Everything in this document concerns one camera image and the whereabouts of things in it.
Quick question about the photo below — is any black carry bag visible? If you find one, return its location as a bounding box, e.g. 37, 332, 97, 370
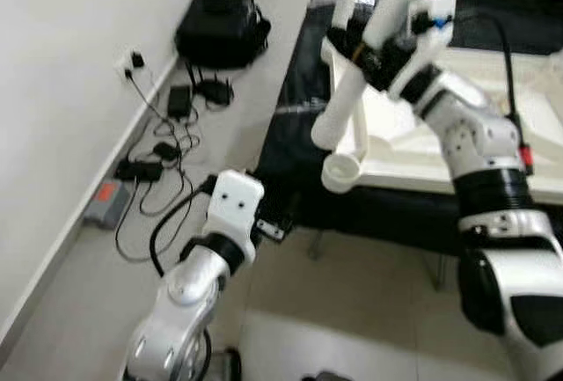
174, 0, 272, 70

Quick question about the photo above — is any black table cloth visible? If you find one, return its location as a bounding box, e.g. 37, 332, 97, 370
255, 0, 563, 254

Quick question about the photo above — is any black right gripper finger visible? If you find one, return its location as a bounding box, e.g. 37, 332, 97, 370
324, 31, 366, 70

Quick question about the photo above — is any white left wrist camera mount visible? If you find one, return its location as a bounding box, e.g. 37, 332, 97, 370
204, 170, 265, 254

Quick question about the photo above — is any grey box red label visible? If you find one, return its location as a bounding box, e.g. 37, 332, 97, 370
84, 179, 133, 231

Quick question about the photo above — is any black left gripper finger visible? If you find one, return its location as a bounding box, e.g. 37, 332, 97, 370
257, 214, 296, 243

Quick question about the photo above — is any black power strip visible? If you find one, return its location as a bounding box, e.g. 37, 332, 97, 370
114, 159, 165, 181

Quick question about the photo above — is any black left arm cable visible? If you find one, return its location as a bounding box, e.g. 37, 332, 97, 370
150, 179, 216, 276

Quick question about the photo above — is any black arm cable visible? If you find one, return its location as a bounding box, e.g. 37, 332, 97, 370
150, 179, 216, 276
449, 13, 529, 149

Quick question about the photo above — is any robot left leg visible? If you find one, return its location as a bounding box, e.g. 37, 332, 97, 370
211, 350, 243, 381

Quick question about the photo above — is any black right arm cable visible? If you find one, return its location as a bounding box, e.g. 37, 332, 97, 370
449, 13, 529, 149

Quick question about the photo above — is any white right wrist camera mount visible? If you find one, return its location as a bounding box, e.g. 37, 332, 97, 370
387, 0, 458, 105

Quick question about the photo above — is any small black power adapter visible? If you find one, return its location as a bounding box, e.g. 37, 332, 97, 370
152, 141, 181, 160

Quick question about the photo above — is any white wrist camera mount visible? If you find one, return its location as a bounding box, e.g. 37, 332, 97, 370
387, 0, 458, 105
204, 170, 265, 254

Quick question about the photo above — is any white plastic table top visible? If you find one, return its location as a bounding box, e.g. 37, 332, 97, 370
321, 33, 563, 204

